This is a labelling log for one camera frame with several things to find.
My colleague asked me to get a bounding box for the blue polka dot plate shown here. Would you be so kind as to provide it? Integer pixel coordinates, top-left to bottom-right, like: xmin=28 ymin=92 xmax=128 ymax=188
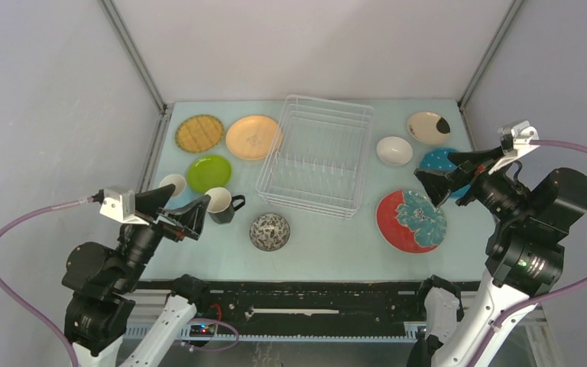
xmin=414 ymin=148 xmax=459 ymax=198

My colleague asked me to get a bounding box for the green plate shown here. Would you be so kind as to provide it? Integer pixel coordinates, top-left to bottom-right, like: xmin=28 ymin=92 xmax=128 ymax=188
xmin=186 ymin=154 xmax=232 ymax=193

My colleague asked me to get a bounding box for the white rimmed teal plate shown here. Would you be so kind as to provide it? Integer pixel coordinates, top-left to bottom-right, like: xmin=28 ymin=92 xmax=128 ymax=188
xmin=375 ymin=189 xmax=448 ymax=254

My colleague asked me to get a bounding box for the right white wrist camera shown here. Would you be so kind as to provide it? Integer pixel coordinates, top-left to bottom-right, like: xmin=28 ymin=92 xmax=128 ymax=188
xmin=489 ymin=120 xmax=539 ymax=174

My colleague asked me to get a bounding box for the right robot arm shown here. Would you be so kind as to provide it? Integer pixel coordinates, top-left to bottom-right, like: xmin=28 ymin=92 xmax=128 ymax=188
xmin=407 ymin=148 xmax=587 ymax=366

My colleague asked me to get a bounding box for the cream plate with black spot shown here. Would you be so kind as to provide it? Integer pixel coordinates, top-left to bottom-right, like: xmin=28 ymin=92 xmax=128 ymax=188
xmin=407 ymin=112 xmax=451 ymax=145

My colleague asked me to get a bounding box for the white ribbed bowl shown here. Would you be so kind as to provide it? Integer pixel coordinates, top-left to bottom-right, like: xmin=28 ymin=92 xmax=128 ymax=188
xmin=376 ymin=136 xmax=413 ymax=167

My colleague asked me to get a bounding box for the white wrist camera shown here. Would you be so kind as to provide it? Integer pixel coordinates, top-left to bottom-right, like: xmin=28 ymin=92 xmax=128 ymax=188
xmin=489 ymin=120 xmax=539 ymax=174
xmin=92 ymin=186 xmax=157 ymax=226

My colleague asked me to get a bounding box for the black mug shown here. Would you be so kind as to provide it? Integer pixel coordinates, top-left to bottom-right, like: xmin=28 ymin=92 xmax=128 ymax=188
xmin=205 ymin=187 xmax=246 ymax=225

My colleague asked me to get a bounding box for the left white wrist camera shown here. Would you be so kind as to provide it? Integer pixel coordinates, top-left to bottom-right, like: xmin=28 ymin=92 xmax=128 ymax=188
xmin=92 ymin=186 xmax=157 ymax=226

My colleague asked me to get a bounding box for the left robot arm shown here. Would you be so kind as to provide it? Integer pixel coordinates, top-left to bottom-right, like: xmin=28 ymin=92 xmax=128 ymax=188
xmin=62 ymin=184 xmax=211 ymax=366

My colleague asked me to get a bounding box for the red patterned bowl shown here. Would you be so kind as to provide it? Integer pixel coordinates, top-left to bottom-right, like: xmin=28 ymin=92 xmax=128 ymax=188
xmin=249 ymin=213 xmax=291 ymax=252

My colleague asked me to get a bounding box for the white wire dish rack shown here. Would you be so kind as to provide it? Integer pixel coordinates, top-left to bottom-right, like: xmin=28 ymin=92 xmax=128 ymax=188
xmin=256 ymin=95 xmax=375 ymax=219

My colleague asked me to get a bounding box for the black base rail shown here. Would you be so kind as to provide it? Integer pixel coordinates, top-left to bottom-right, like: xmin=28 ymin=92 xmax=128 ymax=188
xmin=136 ymin=280 xmax=482 ymax=339

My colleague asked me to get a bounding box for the beige plate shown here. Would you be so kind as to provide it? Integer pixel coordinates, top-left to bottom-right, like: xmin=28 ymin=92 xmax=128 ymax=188
xmin=225 ymin=115 xmax=283 ymax=161

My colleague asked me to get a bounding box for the light blue cup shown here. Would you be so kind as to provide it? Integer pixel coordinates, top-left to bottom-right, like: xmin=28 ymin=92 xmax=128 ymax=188
xmin=157 ymin=174 xmax=199 ymax=209

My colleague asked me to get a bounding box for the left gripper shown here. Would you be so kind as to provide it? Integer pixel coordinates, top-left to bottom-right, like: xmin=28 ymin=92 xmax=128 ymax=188
xmin=116 ymin=182 xmax=212 ymax=289

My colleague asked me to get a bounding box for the small circuit board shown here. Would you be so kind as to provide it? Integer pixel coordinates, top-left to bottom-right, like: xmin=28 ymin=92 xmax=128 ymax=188
xmin=189 ymin=324 xmax=216 ymax=337

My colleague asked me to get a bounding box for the yellow woven plate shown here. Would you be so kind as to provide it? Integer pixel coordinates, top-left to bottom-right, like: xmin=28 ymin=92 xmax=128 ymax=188
xmin=174 ymin=115 xmax=225 ymax=154

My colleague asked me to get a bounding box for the aluminium frame rail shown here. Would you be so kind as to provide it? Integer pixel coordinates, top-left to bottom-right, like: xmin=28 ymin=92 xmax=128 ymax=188
xmin=121 ymin=288 xmax=549 ymax=343

